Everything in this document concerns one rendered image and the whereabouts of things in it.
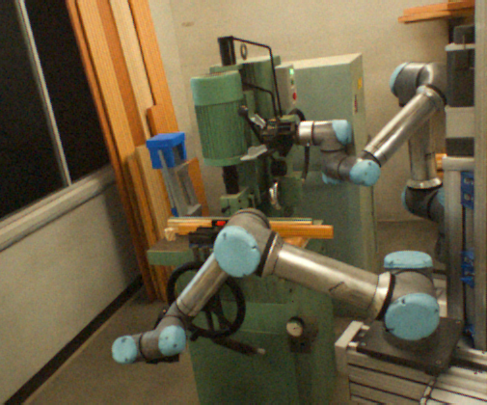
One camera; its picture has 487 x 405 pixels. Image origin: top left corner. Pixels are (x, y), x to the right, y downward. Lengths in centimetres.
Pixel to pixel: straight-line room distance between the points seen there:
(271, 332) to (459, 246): 76
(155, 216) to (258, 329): 156
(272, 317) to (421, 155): 76
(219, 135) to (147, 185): 154
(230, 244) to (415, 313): 44
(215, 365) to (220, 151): 85
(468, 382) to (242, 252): 64
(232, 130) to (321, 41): 242
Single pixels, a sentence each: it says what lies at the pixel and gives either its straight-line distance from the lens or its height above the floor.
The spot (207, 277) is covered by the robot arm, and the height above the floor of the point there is 102.
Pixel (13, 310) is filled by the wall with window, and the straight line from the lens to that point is 291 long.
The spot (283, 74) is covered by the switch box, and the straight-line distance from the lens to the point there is 208.
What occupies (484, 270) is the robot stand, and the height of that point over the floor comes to 97.
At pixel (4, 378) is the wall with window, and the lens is 294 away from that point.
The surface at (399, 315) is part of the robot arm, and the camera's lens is 125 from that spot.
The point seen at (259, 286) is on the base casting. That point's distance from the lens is 190.
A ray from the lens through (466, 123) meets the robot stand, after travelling 148.
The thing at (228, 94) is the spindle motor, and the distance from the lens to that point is 181.
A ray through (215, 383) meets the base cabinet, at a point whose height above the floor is 33.
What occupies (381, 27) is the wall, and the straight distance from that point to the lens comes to 411.
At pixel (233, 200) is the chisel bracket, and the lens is 192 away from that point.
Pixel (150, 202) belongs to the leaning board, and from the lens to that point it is 335.
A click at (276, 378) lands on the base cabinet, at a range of 210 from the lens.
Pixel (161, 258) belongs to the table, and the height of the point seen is 87.
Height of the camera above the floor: 166
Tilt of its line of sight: 19 degrees down
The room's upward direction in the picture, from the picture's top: 8 degrees counter-clockwise
